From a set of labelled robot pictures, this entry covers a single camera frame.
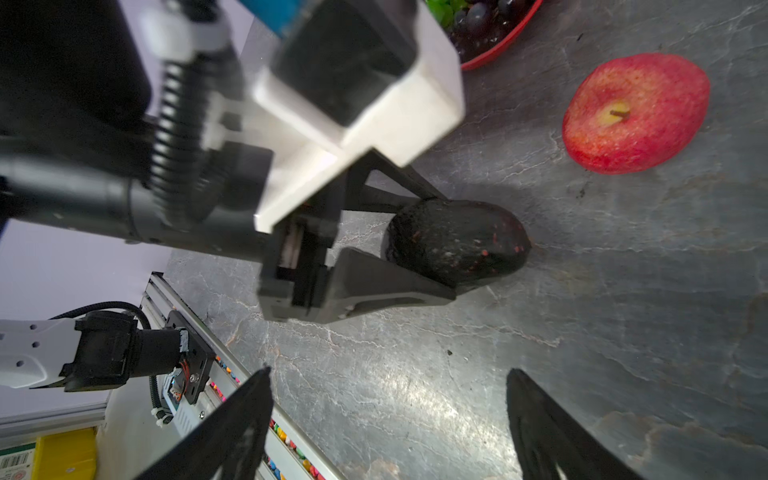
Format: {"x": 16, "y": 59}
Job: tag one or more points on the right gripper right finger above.
{"x": 549, "y": 442}

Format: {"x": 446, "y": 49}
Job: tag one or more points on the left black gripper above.
{"x": 295, "y": 282}

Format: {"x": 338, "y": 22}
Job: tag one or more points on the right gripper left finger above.
{"x": 229, "y": 444}

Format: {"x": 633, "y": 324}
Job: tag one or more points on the dark avocado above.
{"x": 462, "y": 244}

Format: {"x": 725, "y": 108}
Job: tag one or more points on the green fake grape bunch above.
{"x": 444, "y": 11}

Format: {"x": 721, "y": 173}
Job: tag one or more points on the purple fake grape bunch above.
{"x": 476, "y": 27}

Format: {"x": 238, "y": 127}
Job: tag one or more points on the red fake apple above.
{"x": 634, "y": 113}

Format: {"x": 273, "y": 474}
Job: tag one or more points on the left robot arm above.
{"x": 258, "y": 170}

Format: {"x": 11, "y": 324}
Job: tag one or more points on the red flower-shaped fruit bowl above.
{"x": 500, "y": 47}

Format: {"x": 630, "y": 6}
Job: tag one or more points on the yellow box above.
{"x": 68, "y": 455}

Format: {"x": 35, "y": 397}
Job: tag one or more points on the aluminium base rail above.
{"x": 289, "y": 453}

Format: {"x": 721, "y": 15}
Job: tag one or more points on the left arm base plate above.
{"x": 189, "y": 379}

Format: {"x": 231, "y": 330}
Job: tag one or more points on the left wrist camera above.
{"x": 347, "y": 79}

